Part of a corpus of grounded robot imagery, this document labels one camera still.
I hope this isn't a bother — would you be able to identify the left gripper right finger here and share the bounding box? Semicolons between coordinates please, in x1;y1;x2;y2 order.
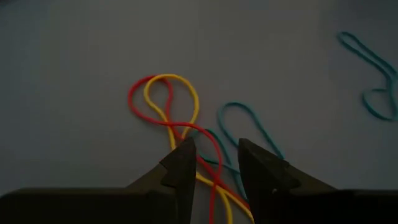
238;138;338;224

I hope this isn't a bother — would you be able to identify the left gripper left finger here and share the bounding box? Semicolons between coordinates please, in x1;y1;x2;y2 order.
126;138;198;224

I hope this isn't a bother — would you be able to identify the teal rubber band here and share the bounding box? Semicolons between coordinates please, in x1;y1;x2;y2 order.
216;101;285;160
336;30;398;122
194;128;249;202

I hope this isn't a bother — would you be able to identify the yellow rubber band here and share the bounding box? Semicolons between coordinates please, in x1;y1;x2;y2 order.
143;73;256;224

